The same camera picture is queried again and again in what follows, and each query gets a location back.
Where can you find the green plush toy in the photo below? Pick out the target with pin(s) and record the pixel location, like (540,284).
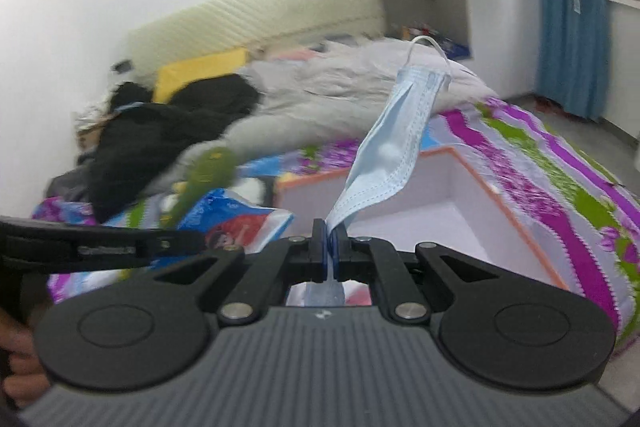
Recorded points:
(212,169)

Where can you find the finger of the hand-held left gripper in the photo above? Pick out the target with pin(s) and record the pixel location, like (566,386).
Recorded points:
(100,232)
(75,264)

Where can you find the yellow pillow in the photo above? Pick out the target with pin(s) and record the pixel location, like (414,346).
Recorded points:
(200,69)

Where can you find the small colourful items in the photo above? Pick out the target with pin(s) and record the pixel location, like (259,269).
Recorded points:
(425,31)

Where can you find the orange box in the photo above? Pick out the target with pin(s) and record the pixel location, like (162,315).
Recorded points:
(450,207)

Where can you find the grey plush toy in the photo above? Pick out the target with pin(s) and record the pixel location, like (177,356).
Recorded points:
(252,191)

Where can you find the blue printed plastic packet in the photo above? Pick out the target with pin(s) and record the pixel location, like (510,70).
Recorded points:
(225,217)

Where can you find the cream padded headboard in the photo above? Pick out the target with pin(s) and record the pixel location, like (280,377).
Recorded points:
(250,17)

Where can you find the black wall plug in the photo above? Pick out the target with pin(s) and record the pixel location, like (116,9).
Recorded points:
(122,66)

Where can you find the black clothing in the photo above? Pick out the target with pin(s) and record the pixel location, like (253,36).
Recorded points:
(150,137)

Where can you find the blue face mask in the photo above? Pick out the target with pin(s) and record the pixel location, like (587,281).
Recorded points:
(395,142)

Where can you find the blue curtain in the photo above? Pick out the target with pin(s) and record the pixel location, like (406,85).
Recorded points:
(570,47)

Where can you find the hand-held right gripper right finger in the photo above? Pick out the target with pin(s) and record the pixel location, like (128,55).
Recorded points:
(339,257)

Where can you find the colourful printed bedsheet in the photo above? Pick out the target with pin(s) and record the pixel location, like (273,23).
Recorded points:
(550,187)

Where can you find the grey quilt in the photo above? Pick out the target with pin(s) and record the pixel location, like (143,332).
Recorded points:
(325,92)

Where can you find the person's left hand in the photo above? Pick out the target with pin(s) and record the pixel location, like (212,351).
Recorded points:
(22,364)

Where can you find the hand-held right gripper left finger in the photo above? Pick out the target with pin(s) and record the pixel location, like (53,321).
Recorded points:
(320,252)

